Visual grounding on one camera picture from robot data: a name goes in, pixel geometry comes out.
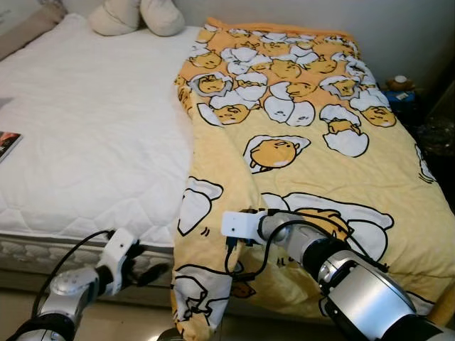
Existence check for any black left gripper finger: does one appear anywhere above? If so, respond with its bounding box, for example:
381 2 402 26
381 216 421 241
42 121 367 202
139 261 173 286

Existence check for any red and black book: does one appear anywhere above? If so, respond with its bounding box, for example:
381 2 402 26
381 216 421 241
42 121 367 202
0 130 23 164

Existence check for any yellow cartoon egg blanket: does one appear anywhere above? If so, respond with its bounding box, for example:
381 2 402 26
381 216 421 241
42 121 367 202
171 18 455 341

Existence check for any grey patterned mattress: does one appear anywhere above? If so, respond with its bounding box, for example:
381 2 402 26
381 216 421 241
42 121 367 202
0 231 178 299

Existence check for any dark glass jar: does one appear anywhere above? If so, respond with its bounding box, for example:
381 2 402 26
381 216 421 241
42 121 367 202
416 114 455 157

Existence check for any small blue box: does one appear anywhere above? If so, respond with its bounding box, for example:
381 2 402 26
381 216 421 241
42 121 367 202
384 89 420 107

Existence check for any small brown bear figure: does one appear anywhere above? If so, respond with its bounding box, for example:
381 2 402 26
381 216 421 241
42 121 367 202
387 75 417 93

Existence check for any beige plush toy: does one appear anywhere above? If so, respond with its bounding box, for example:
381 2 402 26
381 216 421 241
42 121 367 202
87 0 187 38

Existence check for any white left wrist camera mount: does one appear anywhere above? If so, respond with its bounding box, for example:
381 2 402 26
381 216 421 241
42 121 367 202
96 227 141 292

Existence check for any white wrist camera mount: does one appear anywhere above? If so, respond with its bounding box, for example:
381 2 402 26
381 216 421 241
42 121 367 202
220 208 271 248
96 227 141 292

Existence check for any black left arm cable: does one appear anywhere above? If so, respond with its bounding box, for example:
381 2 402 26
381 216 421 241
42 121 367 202
32 229 114 317

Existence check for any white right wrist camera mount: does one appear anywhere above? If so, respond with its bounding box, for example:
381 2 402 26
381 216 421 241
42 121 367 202
220 208 271 248

